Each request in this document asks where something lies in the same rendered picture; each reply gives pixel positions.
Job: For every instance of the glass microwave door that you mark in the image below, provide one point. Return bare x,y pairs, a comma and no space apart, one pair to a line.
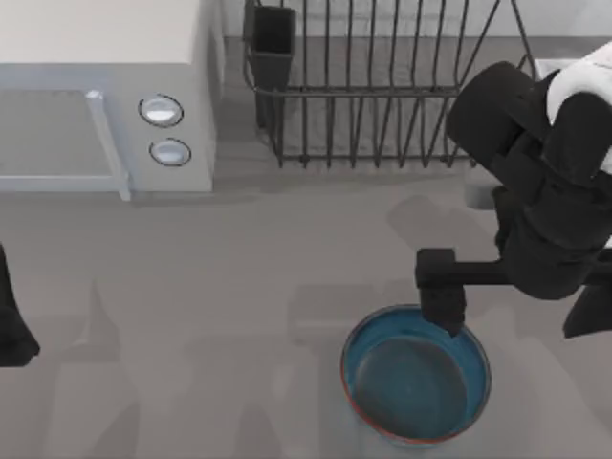
48,134

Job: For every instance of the small round microwave knob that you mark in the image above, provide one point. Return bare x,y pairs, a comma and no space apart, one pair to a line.
169,152

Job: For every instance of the pale microwave oven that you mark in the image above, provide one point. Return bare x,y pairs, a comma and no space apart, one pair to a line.
95,33

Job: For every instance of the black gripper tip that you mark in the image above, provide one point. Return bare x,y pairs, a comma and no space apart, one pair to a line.
12,325

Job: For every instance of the large round microwave knob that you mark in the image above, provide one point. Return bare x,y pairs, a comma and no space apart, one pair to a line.
160,111

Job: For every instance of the blue bowl with red rim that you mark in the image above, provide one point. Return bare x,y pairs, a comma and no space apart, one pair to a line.
416,378

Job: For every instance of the black utensil holder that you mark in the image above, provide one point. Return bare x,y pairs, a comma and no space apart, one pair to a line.
272,52

